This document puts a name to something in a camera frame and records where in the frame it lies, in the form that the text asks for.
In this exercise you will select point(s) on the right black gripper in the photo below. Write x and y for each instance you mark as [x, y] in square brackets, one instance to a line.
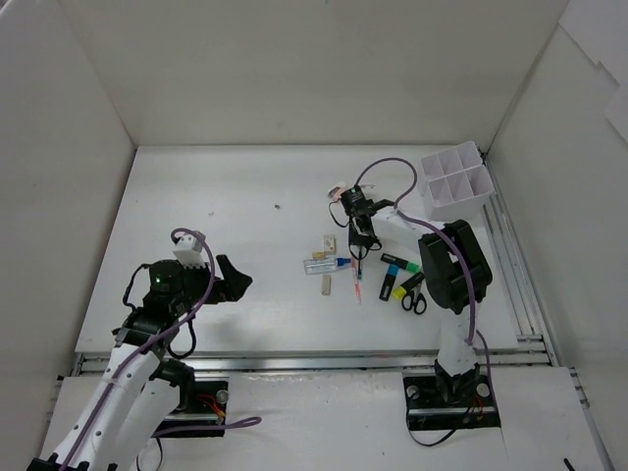
[358, 226]

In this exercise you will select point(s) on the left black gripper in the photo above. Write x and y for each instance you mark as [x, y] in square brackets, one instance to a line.
[216, 286]

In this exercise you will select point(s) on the red pen with clear cap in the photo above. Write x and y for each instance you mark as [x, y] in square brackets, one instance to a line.
[355, 277]

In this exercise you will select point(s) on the blue cap black highlighter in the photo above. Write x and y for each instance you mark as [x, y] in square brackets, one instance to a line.
[388, 283]

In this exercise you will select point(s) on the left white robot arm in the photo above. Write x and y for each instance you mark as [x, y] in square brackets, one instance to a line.
[142, 383]

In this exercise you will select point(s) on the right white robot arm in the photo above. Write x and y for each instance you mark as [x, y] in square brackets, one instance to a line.
[456, 274]

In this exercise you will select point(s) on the green cap black highlighter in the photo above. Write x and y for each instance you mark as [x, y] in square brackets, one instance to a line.
[400, 263]

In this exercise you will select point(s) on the beige eraser stick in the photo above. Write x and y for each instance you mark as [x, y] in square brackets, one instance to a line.
[326, 285]

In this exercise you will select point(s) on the clear glue bottle blue cap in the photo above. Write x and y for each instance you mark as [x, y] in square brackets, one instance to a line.
[327, 265]

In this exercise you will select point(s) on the pink white eraser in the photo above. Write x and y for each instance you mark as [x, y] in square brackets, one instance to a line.
[336, 190]

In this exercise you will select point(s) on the yellow cap black highlighter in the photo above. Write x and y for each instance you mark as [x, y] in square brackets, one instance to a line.
[406, 287]

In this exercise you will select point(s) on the white compartment organizer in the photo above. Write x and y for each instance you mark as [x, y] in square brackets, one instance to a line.
[454, 183]

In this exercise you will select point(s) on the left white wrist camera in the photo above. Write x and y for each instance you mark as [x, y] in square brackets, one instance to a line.
[188, 250]

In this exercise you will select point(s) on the black handled scissors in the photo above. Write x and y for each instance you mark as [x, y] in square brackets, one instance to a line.
[415, 302]

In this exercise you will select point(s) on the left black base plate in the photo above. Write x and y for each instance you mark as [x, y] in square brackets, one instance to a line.
[205, 407]

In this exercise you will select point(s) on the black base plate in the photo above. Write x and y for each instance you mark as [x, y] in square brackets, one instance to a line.
[428, 411]
[205, 407]

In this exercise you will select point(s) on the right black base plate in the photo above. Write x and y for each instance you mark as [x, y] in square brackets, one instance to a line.
[428, 411]

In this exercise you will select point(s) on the aluminium rail right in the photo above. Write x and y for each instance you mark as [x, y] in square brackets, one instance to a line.
[535, 346]

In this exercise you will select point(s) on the aluminium rail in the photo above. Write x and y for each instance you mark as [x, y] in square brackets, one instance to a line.
[535, 346]
[205, 365]

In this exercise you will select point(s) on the aluminium rail front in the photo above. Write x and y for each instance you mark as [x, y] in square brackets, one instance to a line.
[205, 365]

